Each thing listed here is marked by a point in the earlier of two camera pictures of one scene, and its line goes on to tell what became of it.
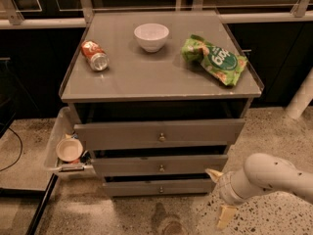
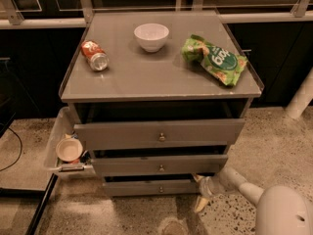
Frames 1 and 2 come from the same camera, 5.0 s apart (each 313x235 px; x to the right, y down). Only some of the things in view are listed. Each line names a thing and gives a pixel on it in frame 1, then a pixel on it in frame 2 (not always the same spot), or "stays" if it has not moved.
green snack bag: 219,62 stays
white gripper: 224,187 to 208,186
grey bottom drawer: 158,188 stays
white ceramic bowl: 152,35 stays
